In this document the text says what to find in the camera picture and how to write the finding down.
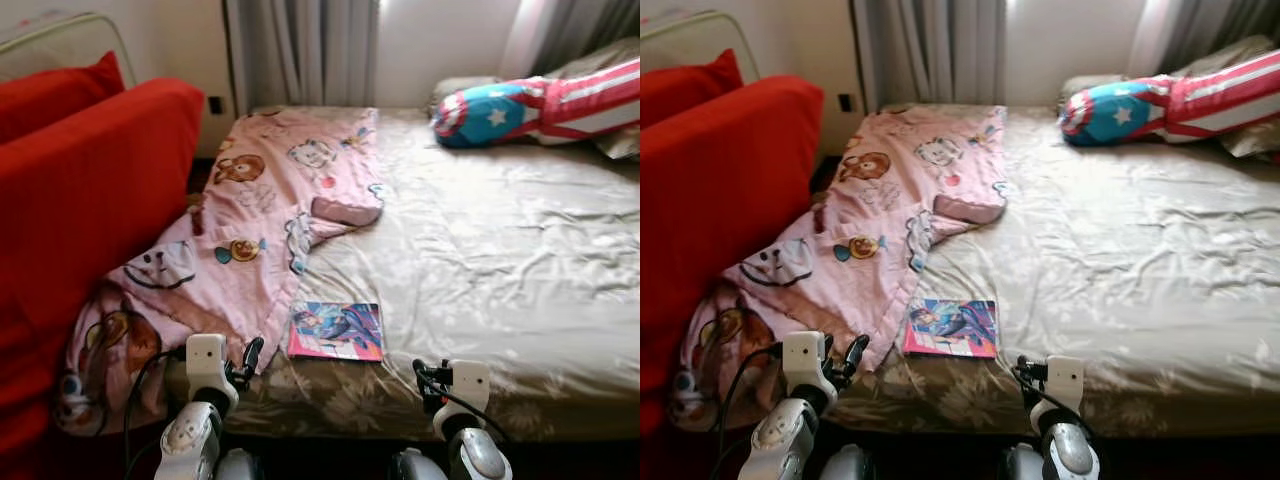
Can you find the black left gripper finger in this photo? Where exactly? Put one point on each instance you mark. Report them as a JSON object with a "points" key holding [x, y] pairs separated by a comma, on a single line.
{"points": [[857, 352], [254, 355]]}

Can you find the pink blue comic book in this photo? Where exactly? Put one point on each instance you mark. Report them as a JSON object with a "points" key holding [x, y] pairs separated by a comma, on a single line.
{"points": [[336, 332], [950, 328]]}

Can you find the grey right robot leg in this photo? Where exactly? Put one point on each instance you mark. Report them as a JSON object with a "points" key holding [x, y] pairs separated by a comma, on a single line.
{"points": [[415, 466], [1022, 463]]}

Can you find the grey robot leg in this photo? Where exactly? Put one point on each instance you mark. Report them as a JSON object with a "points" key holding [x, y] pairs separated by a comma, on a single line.
{"points": [[240, 466], [850, 464], [1022, 463], [415, 466]]}

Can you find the grey left robot leg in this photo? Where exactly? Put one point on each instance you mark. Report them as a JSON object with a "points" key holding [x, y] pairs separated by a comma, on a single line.
{"points": [[850, 464], [240, 466]]}

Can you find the pink cartoon print blanket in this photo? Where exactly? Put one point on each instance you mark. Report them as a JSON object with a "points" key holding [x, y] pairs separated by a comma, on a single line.
{"points": [[890, 200], [270, 210]]}

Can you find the beige floral bed sheet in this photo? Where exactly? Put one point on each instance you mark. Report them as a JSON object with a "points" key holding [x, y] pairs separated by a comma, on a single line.
{"points": [[1130, 250], [500, 250]]}

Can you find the red sofa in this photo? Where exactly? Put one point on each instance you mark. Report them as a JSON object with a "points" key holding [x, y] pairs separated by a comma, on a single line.
{"points": [[90, 200], [710, 190]]}

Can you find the star striped bolster pillow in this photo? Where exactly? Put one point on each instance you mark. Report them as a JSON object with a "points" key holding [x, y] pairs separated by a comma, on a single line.
{"points": [[1150, 105], [520, 110]]}

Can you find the grey curtain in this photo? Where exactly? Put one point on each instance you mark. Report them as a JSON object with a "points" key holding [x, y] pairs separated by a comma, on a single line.
{"points": [[580, 30], [1210, 25], [925, 50], [300, 50]]}

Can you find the red cushion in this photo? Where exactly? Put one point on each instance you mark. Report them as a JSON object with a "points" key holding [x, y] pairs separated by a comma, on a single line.
{"points": [[55, 95], [685, 88]]}

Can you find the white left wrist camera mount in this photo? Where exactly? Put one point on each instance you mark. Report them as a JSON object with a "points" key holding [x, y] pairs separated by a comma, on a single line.
{"points": [[803, 358], [206, 362]]}

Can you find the dark wall socket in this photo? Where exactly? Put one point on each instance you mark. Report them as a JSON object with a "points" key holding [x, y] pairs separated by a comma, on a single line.
{"points": [[845, 102], [215, 104]]}

